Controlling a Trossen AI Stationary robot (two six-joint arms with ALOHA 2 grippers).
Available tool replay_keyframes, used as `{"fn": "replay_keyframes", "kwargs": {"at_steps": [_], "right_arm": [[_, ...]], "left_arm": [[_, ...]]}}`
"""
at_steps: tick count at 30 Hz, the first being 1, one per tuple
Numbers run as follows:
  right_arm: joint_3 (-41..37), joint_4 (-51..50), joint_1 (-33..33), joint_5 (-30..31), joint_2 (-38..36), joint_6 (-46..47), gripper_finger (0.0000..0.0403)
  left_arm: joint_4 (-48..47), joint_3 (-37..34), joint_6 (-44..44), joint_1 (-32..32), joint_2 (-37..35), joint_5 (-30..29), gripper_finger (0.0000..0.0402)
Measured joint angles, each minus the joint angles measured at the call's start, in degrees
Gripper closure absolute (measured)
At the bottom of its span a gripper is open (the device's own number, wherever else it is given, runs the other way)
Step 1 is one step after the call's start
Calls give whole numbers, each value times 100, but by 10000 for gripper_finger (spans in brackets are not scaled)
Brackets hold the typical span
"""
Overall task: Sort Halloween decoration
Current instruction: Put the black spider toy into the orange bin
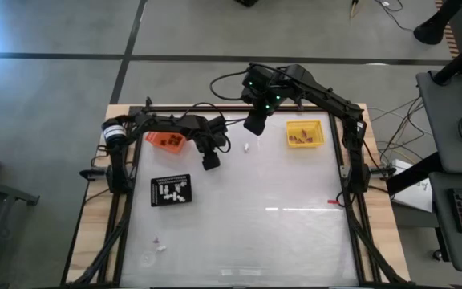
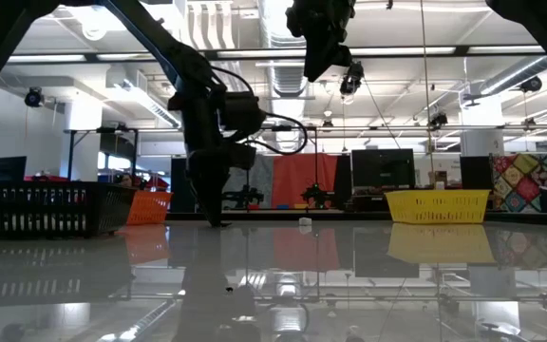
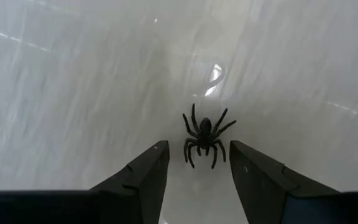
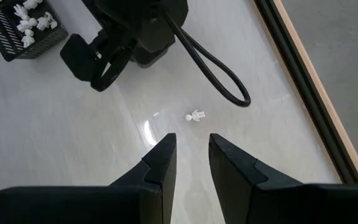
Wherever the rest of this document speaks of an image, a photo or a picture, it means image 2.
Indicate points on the black background robot arm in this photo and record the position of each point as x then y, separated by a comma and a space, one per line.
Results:
245, 195
316, 195

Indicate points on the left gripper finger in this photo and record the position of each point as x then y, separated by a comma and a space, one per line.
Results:
202, 195
217, 204

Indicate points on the black overhead frame bar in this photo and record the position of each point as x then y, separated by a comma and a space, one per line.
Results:
397, 50

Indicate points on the red plastic bin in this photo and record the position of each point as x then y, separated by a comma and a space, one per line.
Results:
45, 177

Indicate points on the orange curtain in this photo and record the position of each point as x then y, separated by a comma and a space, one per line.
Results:
302, 176

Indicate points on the brown cardboard box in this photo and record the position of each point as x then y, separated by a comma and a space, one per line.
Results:
439, 176

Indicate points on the black partition panel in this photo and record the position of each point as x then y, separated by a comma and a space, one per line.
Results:
178, 185

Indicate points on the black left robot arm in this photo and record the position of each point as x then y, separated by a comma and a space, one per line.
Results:
159, 43

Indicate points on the grey curtain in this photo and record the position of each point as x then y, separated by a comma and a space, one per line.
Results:
259, 176

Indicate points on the black aluminium table frame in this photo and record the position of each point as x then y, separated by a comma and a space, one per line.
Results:
349, 215

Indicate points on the black square panel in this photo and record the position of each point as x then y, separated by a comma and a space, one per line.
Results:
475, 171

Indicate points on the yellow plastic basket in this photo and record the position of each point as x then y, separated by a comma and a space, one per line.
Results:
437, 205

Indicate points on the small black monitor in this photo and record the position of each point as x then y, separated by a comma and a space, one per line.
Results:
5, 167

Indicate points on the large black monitor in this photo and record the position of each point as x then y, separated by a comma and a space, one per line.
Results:
382, 166

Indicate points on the colourful patchwork quilt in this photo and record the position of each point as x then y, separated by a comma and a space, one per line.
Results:
530, 180

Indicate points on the black plastic basket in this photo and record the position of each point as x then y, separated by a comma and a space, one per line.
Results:
41, 209

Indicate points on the person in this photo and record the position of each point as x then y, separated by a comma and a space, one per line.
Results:
125, 180

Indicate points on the orange plastic basket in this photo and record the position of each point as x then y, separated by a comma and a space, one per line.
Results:
152, 206

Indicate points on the white plastic ghost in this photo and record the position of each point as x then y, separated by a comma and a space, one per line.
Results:
305, 221

